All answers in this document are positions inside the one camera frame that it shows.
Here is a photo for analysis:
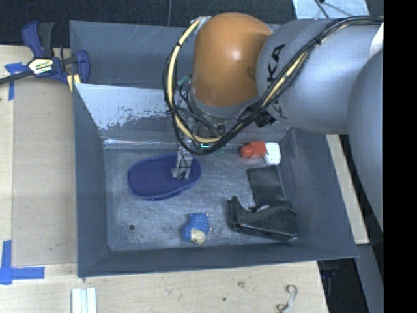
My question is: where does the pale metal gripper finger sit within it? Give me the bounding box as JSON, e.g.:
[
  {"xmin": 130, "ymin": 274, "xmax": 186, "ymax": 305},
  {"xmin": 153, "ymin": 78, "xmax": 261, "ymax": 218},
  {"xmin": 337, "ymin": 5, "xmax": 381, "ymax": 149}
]
[
  {"xmin": 181, "ymin": 153, "xmax": 194, "ymax": 180},
  {"xmin": 171, "ymin": 152, "xmax": 185, "ymax": 179}
]

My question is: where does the blue oval rubber pad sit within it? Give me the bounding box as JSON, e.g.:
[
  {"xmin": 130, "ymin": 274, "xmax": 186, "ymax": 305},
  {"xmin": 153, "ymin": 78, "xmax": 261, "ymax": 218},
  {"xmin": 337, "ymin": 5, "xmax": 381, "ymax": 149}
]
[{"xmin": 127, "ymin": 152, "xmax": 203, "ymax": 201}]

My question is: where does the grey metal bin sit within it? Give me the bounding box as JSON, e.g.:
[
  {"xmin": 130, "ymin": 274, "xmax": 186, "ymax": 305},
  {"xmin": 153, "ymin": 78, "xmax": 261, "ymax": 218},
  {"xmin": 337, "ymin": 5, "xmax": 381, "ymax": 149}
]
[{"xmin": 68, "ymin": 20, "xmax": 360, "ymax": 278}]

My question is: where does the red and white small bottle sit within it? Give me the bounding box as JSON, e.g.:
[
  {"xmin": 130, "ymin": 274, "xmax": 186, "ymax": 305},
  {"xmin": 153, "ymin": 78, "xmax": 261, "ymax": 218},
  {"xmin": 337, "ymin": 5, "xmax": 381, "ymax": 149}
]
[{"xmin": 240, "ymin": 140, "xmax": 282, "ymax": 166}]

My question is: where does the blue toy bird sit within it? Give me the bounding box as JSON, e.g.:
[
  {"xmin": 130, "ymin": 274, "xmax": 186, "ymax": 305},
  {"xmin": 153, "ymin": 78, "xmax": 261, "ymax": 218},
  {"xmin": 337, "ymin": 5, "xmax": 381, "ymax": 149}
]
[{"xmin": 180, "ymin": 211, "xmax": 213, "ymax": 246}]

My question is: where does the black flat pouch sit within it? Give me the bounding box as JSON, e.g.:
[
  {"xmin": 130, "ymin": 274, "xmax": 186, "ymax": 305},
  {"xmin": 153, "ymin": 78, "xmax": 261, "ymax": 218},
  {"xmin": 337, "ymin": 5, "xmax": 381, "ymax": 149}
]
[{"xmin": 245, "ymin": 166, "xmax": 292, "ymax": 209}]

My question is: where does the black stapler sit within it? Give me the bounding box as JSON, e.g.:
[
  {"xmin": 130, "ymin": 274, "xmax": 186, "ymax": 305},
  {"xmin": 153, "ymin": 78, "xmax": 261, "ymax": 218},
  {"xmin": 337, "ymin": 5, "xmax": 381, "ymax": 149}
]
[{"xmin": 226, "ymin": 195, "xmax": 298, "ymax": 243}]

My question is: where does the metal wire hook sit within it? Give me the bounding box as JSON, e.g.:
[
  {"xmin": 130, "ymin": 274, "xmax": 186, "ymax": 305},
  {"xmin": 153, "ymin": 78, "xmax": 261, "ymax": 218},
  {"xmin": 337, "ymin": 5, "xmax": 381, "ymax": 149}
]
[{"xmin": 275, "ymin": 283, "xmax": 298, "ymax": 313}]

